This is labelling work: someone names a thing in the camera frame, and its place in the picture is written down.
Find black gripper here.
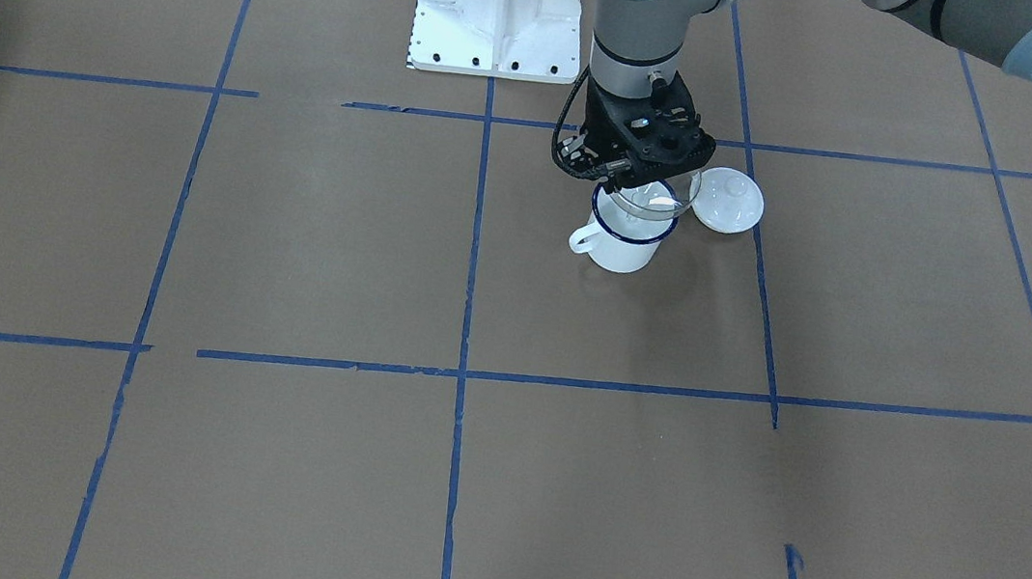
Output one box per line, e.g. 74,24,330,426
556,68,716,196

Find white cup lid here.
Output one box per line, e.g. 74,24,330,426
688,166,765,234

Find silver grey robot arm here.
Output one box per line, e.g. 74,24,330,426
551,0,1032,195

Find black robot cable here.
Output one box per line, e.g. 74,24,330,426
546,64,612,183

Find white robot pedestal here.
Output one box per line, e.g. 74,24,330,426
406,0,583,84

